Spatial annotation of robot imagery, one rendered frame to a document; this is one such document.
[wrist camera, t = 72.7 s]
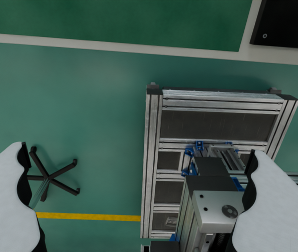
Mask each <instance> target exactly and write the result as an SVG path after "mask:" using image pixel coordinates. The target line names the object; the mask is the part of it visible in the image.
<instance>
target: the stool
mask: <svg viewBox="0 0 298 252"><path fill-rule="evenodd" d="M36 151H37V148H36V146H32V147H31V151H30V152H29V155H30V156H31V158H32V159H33V161H34V162H35V164H36V166H37V167H38V169H39V170H40V172H41V173H42V175H43V176H42V175H27V178H28V180H33V181H43V182H42V184H41V185H40V187H39V189H38V190H37V192H36V193H35V195H34V197H33V198H32V200H31V202H30V203H29V206H30V207H31V208H32V209H33V210H34V208H35V206H36V205H37V203H38V201H39V199H40V198H41V199H40V201H42V202H44V201H45V200H46V198H47V191H48V188H49V184H50V183H52V184H54V185H56V186H58V187H60V188H62V189H63V190H65V191H67V192H69V193H71V194H73V195H75V196H77V195H79V194H80V188H77V189H76V190H74V189H72V188H70V187H69V186H67V185H65V184H63V183H61V182H59V181H57V180H55V179H54V178H55V177H57V176H59V175H61V174H63V173H65V172H67V171H69V170H70V169H72V168H74V167H75V166H76V165H77V159H73V162H72V163H71V164H69V165H67V166H65V167H64V168H62V169H60V170H58V171H56V172H54V173H53V174H51V175H49V174H48V172H47V171H46V169H45V167H44V166H43V164H42V163H41V161H40V159H39V158H38V156H37V154H36ZM41 230H42V228H41ZM42 233H43V236H44V239H45V234H44V232H43V230H42Z"/></svg>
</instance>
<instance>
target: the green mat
mask: <svg viewBox="0 0 298 252"><path fill-rule="evenodd" d="M251 4H252V0H0V34H9V35H22V36H34V37H47V38H60V39H73V40H86V41H99V42H112V43H125V44H138V45H151V46H164V47H177V48H190V49H203V50H216V51H229V52H239V48H240V44H241V41H242V37H243V33H244V30H245V26H246V22H247V19H248V15H249V11H250V8H251Z"/></svg>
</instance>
